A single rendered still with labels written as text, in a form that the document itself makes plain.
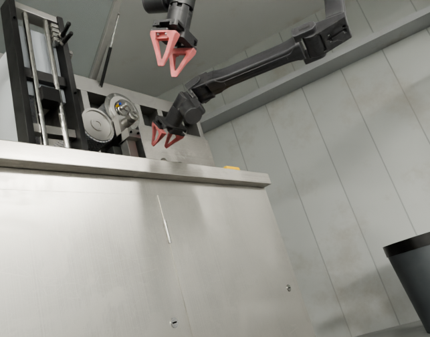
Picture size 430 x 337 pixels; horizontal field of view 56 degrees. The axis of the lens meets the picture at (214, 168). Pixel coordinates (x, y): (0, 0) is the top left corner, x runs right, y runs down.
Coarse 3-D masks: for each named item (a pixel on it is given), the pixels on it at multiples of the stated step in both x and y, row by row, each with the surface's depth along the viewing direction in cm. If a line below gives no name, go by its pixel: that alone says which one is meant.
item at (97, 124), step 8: (88, 112) 130; (96, 112) 133; (88, 120) 129; (96, 120) 131; (104, 120) 134; (88, 128) 127; (96, 128) 129; (104, 128) 132; (112, 128) 134; (96, 136) 127; (104, 136) 131
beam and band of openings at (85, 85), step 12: (84, 84) 181; (96, 84) 187; (108, 84) 193; (84, 96) 178; (96, 96) 186; (132, 96) 202; (144, 96) 210; (84, 108) 175; (96, 108) 191; (144, 108) 209; (156, 108) 213; (168, 108) 220; (144, 120) 213; (192, 132) 237
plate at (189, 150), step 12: (144, 132) 197; (156, 132) 204; (144, 144) 193; (156, 144) 200; (180, 144) 214; (192, 144) 222; (204, 144) 231; (156, 156) 196; (168, 156) 202; (180, 156) 209; (192, 156) 217; (204, 156) 225
